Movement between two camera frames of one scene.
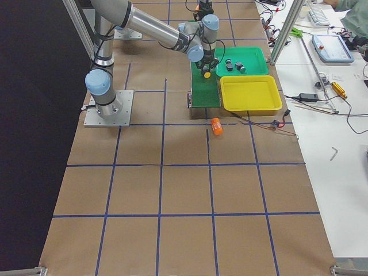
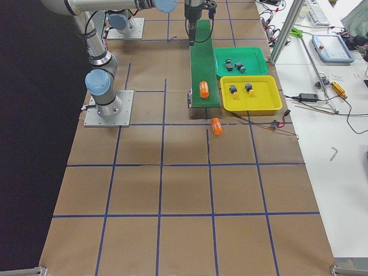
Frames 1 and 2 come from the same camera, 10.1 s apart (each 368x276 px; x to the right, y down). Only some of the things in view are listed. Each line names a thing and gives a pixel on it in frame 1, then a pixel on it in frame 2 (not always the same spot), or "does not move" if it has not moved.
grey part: x=240 y=66 does not move
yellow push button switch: x=207 y=75 → x=233 y=89
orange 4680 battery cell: x=217 y=126 does not move
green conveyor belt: x=204 y=91 does not move
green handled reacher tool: x=299 y=33 does not move
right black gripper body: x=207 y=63 → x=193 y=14
